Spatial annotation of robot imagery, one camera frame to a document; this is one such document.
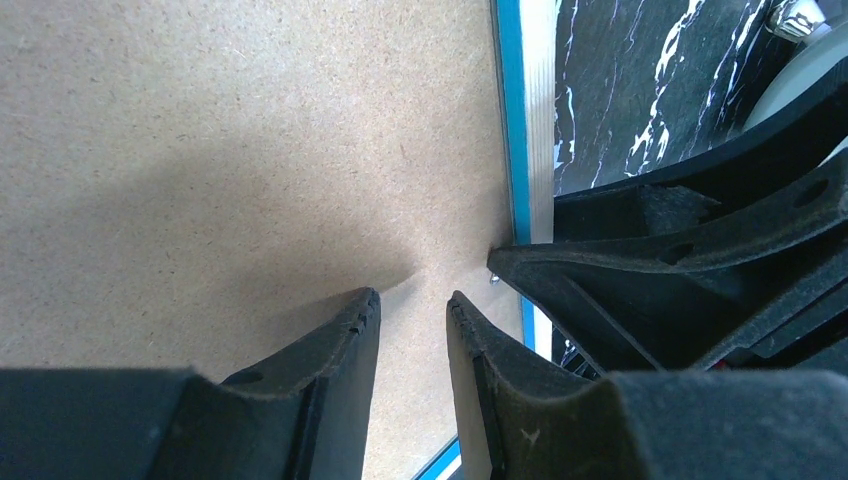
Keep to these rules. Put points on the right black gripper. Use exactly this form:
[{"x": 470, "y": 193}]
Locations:
[{"x": 743, "y": 246}]

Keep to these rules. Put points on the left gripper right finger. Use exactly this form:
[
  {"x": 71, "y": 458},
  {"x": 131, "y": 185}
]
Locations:
[{"x": 521, "y": 417}]

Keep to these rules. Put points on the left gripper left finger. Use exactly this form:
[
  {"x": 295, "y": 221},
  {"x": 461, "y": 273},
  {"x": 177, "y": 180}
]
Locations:
[{"x": 301, "y": 413}]

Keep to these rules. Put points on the blue wooden picture frame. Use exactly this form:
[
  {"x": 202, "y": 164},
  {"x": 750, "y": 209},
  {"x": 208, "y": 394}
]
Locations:
[{"x": 525, "y": 37}]

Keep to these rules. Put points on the brown cardboard backing board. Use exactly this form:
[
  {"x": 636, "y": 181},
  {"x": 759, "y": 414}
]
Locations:
[{"x": 203, "y": 182}]

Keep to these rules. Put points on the white cylinder with orange face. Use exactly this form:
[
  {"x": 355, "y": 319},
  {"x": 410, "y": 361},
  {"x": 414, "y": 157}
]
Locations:
[{"x": 817, "y": 32}]

